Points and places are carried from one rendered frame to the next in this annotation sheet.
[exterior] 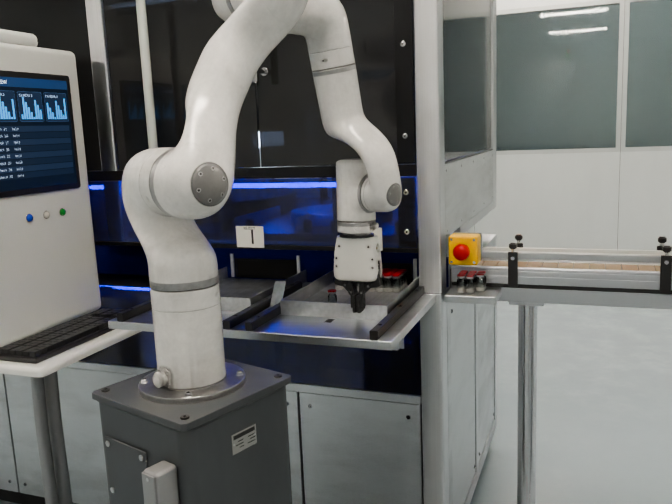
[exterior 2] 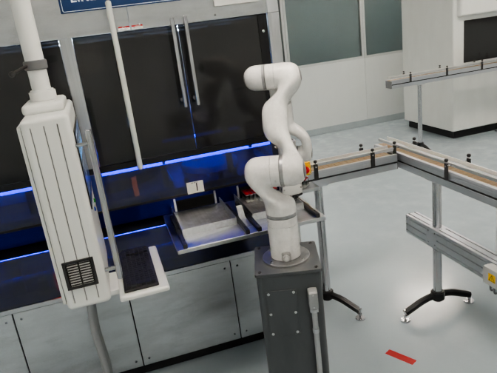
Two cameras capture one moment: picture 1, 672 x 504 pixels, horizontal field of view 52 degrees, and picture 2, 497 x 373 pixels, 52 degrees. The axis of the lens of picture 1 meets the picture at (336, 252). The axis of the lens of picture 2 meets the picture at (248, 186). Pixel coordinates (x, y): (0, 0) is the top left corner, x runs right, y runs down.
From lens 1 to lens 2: 1.55 m
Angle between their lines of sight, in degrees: 35
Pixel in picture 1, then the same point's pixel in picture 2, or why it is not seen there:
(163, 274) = (285, 212)
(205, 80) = (280, 123)
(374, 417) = not seen: hidden behind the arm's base
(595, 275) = (347, 166)
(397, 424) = not seen: hidden behind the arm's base
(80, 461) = (88, 354)
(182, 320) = (293, 229)
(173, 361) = (291, 248)
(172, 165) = (293, 164)
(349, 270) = (291, 190)
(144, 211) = (266, 187)
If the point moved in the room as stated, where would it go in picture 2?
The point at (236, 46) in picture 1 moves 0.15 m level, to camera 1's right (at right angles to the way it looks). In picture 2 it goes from (285, 105) to (312, 98)
